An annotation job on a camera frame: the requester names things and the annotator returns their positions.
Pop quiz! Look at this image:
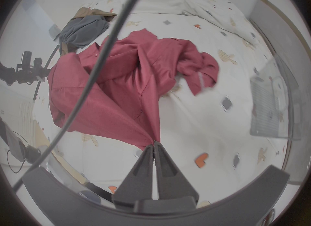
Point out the bed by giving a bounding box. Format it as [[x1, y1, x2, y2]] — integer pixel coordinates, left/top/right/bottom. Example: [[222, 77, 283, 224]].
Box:
[[32, 0, 311, 211]]

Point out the red shirt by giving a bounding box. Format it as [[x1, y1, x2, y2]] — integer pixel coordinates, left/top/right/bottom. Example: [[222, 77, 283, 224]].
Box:
[[47, 28, 220, 151]]

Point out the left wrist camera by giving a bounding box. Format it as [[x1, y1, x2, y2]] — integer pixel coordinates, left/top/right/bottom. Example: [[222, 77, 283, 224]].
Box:
[[33, 58, 44, 71]]

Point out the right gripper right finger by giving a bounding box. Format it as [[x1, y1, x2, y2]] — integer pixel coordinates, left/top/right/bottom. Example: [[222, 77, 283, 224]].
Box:
[[155, 141, 200, 206]]

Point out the clear plastic box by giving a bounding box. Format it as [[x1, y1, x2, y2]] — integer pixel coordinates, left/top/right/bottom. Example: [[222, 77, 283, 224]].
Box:
[[250, 55, 302, 140]]

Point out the white printed quilt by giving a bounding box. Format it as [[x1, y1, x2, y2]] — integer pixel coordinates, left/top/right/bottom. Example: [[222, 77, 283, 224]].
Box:
[[97, 0, 261, 50]]

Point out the black cable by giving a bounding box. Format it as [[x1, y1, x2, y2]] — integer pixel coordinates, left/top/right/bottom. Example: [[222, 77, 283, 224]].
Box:
[[12, 0, 156, 189]]

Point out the brown garment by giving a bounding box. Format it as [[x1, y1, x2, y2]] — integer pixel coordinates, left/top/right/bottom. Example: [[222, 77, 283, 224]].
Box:
[[60, 7, 117, 55]]

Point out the grey garment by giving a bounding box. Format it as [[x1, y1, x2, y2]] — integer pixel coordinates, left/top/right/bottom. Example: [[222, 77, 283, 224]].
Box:
[[54, 15, 110, 49]]

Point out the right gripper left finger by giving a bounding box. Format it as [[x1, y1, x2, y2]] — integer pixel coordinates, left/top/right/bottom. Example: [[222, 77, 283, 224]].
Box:
[[112, 141, 155, 211]]

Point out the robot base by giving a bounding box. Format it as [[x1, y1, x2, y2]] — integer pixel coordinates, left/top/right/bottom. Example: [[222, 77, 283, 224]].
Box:
[[76, 182, 115, 205]]

